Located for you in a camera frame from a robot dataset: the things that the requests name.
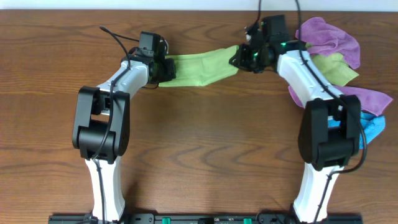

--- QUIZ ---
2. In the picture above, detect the light green microfiber cloth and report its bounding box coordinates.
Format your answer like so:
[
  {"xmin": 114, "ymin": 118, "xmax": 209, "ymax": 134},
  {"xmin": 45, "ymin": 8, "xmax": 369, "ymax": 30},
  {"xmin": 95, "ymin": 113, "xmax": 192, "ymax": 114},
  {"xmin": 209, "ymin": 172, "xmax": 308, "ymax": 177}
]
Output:
[{"xmin": 159, "ymin": 45, "xmax": 238, "ymax": 87}]

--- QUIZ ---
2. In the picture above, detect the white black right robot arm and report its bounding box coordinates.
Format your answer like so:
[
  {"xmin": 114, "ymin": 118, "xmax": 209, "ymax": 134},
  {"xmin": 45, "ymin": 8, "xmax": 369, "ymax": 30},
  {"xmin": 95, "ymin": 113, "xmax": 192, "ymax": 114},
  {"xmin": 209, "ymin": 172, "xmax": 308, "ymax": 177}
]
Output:
[{"xmin": 229, "ymin": 15, "xmax": 365, "ymax": 223}]

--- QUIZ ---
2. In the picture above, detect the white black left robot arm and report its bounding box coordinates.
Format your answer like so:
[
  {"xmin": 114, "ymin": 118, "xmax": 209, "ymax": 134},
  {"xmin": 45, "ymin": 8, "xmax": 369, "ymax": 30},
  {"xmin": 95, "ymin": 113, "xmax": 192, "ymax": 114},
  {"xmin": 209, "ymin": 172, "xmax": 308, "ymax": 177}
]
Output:
[{"xmin": 72, "ymin": 31, "xmax": 176, "ymax": 223}]

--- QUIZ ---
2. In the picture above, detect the upper purple cloth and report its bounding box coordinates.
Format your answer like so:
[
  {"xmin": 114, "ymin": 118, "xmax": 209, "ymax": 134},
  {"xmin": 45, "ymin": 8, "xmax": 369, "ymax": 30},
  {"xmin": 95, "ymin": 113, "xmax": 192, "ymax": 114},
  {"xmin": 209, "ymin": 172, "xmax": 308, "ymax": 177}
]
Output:
[{"xmin": 295, "ymin": 17, "xmax": 361, "ymax": 69}]

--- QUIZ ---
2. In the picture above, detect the purple cloth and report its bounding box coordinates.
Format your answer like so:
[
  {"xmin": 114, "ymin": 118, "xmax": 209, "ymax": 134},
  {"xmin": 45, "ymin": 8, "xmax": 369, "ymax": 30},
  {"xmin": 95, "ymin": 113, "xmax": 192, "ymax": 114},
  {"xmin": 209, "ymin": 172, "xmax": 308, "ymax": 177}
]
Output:
[
  {"xmin": 295, "ymin": 17, "xmax": 361, "ymax": 69},
  {"xmin": 288, "ymin": 80, "xmax": 392, "ymax": 121}
]

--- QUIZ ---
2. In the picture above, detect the olive green cloth in pile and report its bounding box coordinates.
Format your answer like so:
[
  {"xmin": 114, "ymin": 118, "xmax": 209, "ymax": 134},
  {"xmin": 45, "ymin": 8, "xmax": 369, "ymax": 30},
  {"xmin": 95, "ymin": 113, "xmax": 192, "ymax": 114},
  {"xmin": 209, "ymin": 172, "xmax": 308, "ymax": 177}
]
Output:
[{"xmin": 306, "ymin": 41, "xmax": 360, "ymax": 86}]

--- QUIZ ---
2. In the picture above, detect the lower purple cloth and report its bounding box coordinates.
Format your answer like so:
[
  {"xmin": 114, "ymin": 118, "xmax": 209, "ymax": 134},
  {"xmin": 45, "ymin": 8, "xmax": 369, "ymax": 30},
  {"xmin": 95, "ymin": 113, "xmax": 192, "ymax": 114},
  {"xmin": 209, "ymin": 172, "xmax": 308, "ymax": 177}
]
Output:
[{"xmin": 288, "ymin": 80, "xmax": 392, "ymax": 121}]

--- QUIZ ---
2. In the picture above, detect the blue cloth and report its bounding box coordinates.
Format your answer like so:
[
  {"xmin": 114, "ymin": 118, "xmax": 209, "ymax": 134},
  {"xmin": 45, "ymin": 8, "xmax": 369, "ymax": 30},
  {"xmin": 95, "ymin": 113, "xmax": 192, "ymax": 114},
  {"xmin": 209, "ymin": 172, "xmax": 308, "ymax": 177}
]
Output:
[{"xmin": 328, "ymin": 112, "xmax": 386, "ymax": 149}]

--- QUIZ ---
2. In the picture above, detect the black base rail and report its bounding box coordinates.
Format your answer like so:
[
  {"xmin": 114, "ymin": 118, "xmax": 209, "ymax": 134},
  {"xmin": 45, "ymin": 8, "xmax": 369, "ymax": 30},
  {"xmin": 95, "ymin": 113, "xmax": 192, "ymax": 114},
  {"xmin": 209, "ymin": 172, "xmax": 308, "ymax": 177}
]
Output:
[{"xmin": 48, "ymin": 213, "xmax": 363, "ymax": 224}]

